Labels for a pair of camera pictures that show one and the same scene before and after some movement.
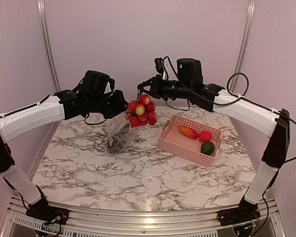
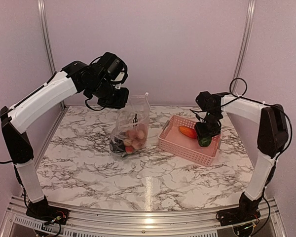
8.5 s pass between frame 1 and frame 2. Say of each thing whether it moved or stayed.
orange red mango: stayed
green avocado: moved
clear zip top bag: moved
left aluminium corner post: stayed
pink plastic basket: stayed
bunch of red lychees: moved
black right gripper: moved
